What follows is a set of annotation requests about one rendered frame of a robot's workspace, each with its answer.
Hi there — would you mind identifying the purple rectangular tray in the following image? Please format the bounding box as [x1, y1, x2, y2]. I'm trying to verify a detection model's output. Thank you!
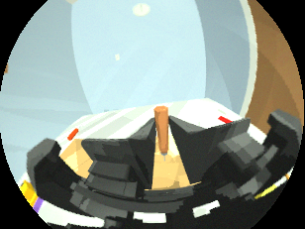
[33, 198, 45, 214]

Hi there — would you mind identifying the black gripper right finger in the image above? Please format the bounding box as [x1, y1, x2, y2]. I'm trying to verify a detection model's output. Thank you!
[168, 115, 252, 185]

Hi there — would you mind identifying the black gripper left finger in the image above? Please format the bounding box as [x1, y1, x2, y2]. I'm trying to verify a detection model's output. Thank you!
[80, 118, 156, 190]

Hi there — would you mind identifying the brown wooden-handled awl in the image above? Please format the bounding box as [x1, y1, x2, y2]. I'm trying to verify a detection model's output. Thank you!
[153, 106, 169, 161]

